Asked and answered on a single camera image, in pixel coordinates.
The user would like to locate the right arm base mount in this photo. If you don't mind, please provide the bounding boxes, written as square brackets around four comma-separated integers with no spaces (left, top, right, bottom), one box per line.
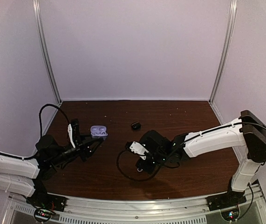
[206,192,246,222]

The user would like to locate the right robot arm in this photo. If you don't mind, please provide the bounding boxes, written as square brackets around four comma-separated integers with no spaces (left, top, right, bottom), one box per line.
[128,110,266,206]

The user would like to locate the right black cable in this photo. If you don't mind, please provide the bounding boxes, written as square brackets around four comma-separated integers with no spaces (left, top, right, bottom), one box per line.
[116,121,266,224]

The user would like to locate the left black cable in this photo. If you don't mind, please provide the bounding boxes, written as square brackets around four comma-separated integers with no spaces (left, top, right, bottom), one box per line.
[0,104,72,161]

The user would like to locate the black earbud charging case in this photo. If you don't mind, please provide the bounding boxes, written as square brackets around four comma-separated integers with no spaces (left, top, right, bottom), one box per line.
[131,122,141,130]

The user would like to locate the black cable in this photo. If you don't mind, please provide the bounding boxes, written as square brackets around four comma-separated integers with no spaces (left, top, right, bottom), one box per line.
[116,121,266,224]
[0,104,72,161]

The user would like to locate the right aluminium post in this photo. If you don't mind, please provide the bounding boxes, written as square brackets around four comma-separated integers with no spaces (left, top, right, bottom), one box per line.
[209,0,238,104]

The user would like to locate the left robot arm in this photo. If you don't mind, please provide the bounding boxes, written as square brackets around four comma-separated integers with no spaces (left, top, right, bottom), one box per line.
[0,135,105,210]

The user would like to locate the aluminium front rail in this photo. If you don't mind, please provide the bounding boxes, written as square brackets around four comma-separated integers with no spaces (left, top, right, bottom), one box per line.
[6,186,266,224]

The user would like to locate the left aluminium post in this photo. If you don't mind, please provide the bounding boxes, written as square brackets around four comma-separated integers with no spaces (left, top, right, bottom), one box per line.
[32,0,62,104]

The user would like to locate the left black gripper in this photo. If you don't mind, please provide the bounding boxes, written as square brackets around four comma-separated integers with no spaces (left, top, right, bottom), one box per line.
[50,133,103,167]

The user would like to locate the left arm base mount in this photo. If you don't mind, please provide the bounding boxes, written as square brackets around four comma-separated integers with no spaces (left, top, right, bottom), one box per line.
[24,194,67,223]

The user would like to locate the purple earbud charging case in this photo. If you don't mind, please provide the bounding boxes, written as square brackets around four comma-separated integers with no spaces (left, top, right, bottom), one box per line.
[90,125,108,139]

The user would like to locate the aluminium post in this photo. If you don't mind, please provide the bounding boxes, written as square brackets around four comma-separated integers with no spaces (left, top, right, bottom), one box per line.
[209,0,238,104]
[32,0,62,104]

